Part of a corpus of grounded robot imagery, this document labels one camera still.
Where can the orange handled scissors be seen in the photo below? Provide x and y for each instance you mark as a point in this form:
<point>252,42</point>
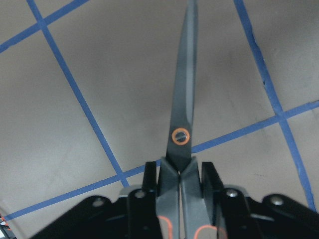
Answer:
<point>184,188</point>

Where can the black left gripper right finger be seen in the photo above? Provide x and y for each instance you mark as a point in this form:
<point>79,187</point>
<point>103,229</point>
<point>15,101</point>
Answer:
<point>228,209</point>

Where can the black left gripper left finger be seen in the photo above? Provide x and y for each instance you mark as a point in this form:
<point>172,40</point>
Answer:
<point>143,222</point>

